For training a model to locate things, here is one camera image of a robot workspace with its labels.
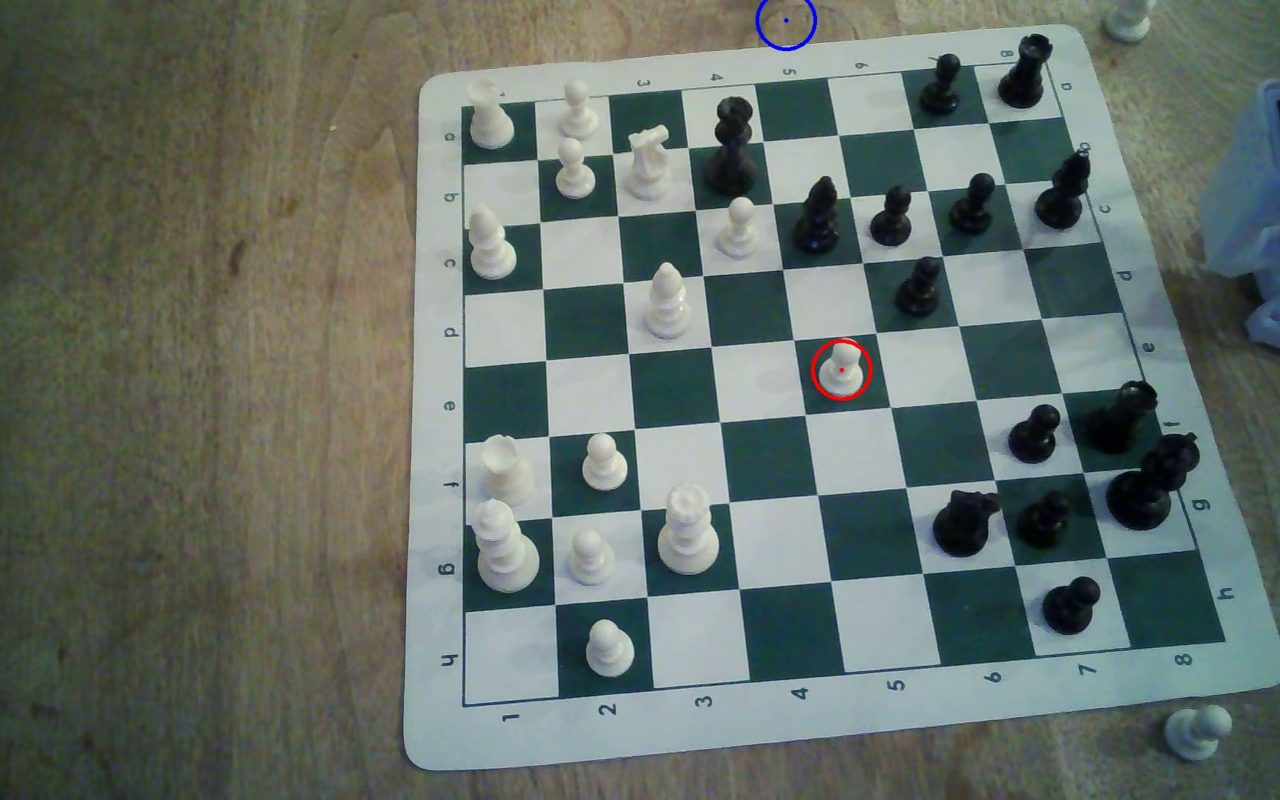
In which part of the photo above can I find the white pawn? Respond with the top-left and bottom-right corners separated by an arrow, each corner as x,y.
562,80 -> 600,141
567,529 -> 618,587
821,342 -> 866,399
554,136 -> 598,201
716,196 -> 764,261
1164,704 -> 1233,764
584,619 -> 637,680
1104,0 -> 1157,44
581,432 -> 630,493

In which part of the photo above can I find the white bishop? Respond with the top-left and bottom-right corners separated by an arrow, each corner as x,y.
467,204 -> 518,281
643,262 -> 695,341

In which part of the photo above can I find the white queen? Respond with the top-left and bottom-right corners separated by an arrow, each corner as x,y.
656,482 -> 721,577

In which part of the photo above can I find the white rook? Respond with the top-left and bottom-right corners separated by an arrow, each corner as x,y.
467,76 -> 517,151
481,434 -> 538,507

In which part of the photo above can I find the white king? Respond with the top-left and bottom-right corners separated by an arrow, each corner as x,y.
472,498 -> 541,595

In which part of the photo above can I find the white knight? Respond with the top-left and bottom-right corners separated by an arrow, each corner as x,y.
625,124 -> 675,202

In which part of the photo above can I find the black bishop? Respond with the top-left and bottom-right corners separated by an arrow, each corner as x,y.
1034,150 -> 1093,233
792,176 -> 844,255

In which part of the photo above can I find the black queen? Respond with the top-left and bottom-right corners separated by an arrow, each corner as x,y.
703,96 -> 760,197

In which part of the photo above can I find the green white chessboard mat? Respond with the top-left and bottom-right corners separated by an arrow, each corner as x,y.
403,24 -> 1280,771

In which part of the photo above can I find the black pawn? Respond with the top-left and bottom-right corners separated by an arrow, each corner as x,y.
1007,403 -> 1064,466
949,172 -> 998,237
919,52 -> 964,117
1016,490 -> 1073,550
1042,576 -> 1102,637
894,256 -> 944,318
869,184 -> 915,248

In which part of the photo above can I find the black knight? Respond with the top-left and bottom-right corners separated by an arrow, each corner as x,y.
932,489 -> 1004,559

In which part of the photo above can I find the black rook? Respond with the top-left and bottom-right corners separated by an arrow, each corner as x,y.
1084,380 -> 1160,456
998,33 -> 1055,110

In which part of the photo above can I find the black king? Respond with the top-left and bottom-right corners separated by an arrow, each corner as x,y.
1107,432 -> 1201,531

